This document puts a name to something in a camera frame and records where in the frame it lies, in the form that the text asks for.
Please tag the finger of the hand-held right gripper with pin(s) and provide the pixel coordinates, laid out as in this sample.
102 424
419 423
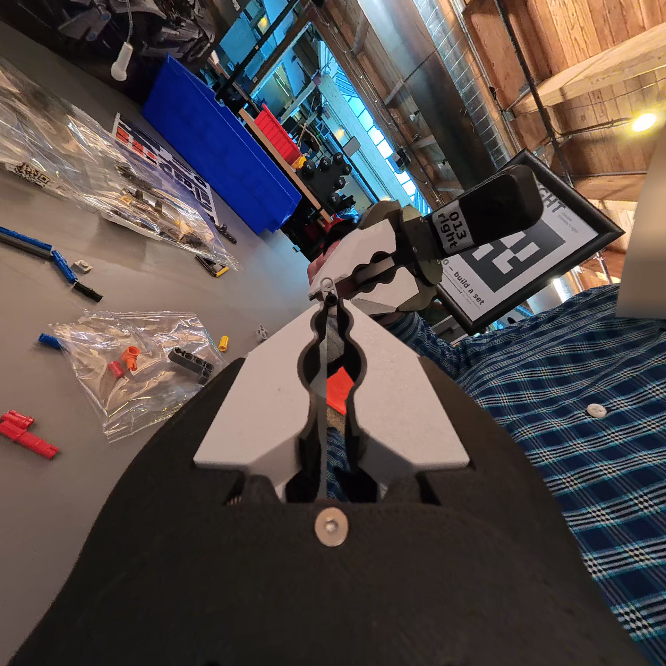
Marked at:
354 255
395 291

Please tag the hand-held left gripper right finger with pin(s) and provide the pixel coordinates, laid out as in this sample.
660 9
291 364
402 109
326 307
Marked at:
411 411

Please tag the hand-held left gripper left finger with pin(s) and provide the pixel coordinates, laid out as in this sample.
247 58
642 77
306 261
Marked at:
260 406

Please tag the grey lego axle connector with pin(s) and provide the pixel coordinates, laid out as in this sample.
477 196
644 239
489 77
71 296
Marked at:
326 285

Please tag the small clear bag of parts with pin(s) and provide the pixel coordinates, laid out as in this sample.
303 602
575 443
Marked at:
145 406

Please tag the large clear bag of parts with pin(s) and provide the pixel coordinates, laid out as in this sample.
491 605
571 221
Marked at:
78 156

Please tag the grey lego joint piece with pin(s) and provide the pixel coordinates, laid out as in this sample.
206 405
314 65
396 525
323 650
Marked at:
261 333

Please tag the yellow lego bush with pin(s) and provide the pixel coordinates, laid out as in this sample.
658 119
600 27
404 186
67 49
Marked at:
223 342

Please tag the dark grey lego liftarm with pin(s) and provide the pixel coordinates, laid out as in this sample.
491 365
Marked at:
191 365

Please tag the black lego beam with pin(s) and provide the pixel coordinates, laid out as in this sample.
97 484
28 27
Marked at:
228 234

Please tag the orange lego connector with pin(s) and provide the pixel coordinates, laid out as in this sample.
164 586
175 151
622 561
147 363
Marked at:
131 358

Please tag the yellow black lego piece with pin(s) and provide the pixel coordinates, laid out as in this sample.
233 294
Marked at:
212 265

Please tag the small red lego piece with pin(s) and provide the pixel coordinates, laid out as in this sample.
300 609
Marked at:
115 368

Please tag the blue lego pin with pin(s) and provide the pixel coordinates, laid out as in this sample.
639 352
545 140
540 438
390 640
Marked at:
49 340
64 266
26 237

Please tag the small grey lego tile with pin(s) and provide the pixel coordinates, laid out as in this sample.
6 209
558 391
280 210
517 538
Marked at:
83 266

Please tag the red lego pin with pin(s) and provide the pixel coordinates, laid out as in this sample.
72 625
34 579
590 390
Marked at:
15 418
31 442

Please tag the dark grey lego axle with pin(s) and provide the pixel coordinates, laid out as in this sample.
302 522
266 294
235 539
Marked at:
21 245

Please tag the person's right hand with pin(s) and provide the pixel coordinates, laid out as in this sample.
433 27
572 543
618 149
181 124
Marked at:
318 268

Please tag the orange plastic object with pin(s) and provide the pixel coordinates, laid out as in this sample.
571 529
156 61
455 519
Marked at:
341 390

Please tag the wooden shelf board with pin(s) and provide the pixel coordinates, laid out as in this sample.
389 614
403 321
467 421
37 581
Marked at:
307 190

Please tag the black dumbbell rack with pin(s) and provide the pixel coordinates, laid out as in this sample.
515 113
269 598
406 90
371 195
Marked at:
328 177

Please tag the red storage bin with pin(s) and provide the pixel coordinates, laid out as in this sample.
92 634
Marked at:
276 130

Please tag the ceiling light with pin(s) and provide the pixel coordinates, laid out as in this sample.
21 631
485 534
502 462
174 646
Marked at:
644 122

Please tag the blue plastic bin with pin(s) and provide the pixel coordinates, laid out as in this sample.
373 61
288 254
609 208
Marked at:
208 145

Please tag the person's blue plaid shirt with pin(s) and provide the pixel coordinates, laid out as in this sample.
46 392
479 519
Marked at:
598 468

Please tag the sticker sheet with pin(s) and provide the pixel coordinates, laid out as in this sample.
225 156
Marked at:
135 135

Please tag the metal ventilation duct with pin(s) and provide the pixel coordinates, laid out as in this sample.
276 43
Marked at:
442 78

